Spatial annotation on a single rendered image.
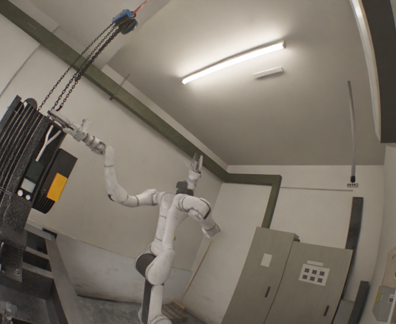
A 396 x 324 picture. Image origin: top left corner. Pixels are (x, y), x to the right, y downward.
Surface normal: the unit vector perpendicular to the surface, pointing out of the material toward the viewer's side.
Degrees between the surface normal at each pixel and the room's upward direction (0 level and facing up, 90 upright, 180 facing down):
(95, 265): 90
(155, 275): 89
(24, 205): 90
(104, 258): 90
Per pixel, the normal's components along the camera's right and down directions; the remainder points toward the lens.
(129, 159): 0.69, 0.00
